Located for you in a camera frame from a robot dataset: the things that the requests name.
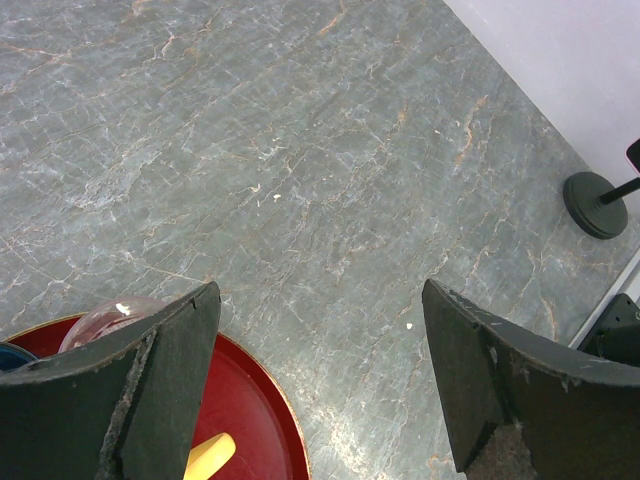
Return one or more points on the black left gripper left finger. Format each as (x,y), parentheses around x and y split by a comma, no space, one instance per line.
(124,406)

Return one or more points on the red round tray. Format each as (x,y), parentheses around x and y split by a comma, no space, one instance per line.
(240,398)

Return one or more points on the clear drinking glass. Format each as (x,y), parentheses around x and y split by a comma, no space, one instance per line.
(108,318)

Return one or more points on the yellow mug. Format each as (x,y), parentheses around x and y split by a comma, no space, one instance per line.
(209,457)

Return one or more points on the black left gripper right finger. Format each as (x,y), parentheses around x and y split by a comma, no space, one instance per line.
(517,405)

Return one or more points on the black phone stand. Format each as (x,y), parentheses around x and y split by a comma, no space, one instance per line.
(596,206)

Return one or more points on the aluminium frame rail front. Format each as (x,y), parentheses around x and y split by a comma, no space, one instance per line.
(627,282)

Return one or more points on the dark blue mug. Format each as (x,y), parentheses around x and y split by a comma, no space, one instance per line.
(13,357)

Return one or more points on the phone with pink case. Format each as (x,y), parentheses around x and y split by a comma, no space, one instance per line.
(633,155)

